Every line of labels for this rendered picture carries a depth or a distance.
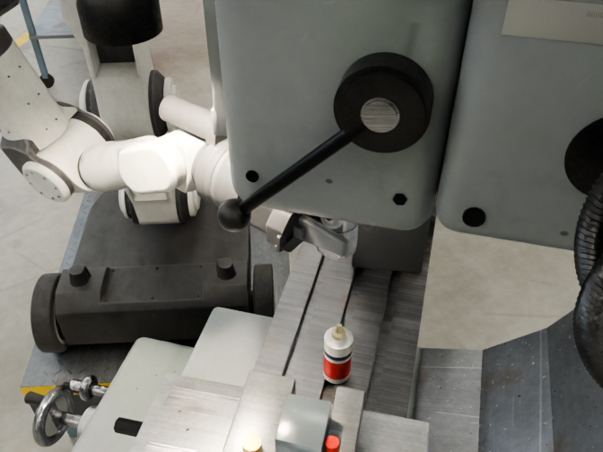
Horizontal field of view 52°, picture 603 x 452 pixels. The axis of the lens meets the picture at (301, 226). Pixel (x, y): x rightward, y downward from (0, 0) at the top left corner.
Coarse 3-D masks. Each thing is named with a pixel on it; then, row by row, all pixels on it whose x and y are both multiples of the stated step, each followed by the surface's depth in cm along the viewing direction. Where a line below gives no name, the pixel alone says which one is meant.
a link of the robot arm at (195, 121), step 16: (176, 96) 76; (160, 112) 76; (176, 112) 74; (192, 112) 73; (208, 112) 73; (192, 128) 73; (208, 128) 72; (176, 144) 74; (192, 144) 74; (208, 144) 73; (224, 144) 72; (192, 160) 74; (208, 160) 72; (192, 176) 75; (208, 176) 72; (208, 192) 73
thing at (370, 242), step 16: (368, 240) 102; (384, 240) 101; (400, 240) 101; (416, 240) 100; (352, 256) 105; (368, 256) 104; (384, 256) 104; (400, 256) 103; (416, 256) 103; (416, 272) 105
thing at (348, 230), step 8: (328, 224) 66; (336, 224) 65; (344, 224) 65; (352, 224) 66; (336, 232) 66; (344, 232) 66; (352, 232) 67; (352, 240) 68; (320, 248) 69; (352, 248) 69; (328, 256) 69; (336, 256) 69; (344, 256) 69
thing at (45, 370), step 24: (96, 192) 208; (72, 240) 190; (264, 240) 190; (72, 264) 182; (288, 264) 182; (48, 360) 156; (72, 360) 156; (96, 360) 156; (120, 360) 156; (24, 384) 150; (48, 384) 150; (72, 432) 181
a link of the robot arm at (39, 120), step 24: (0, 72) 80; (24, 72) 83; (0, 96) 82; (24, 96) 84; (48, 96) 88; (0, 120) 85; (24, 120) 85; (48, 120) 88; (96, 120) 93; (0, 144) 90; (24, 144) 87; (48, 144) 89; (24, 168) 89; (48, 168) 88; (48, 192) 91; (72, 192) 91
